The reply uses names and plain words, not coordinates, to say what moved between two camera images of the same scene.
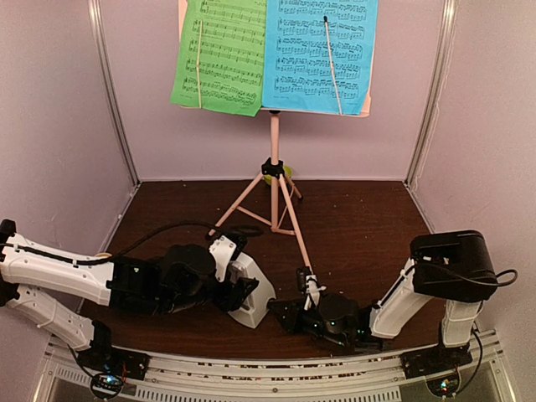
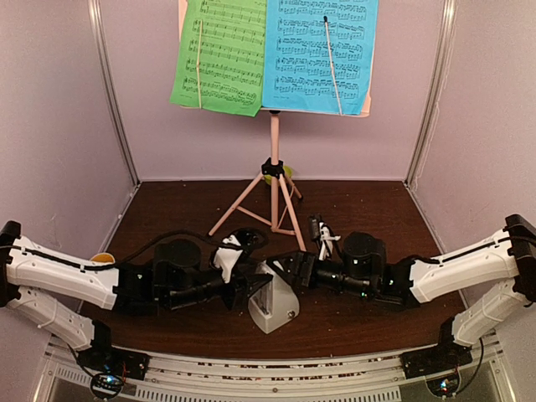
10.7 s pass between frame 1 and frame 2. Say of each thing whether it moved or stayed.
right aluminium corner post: stayed
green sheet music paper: stayed
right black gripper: moved
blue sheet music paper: stayed
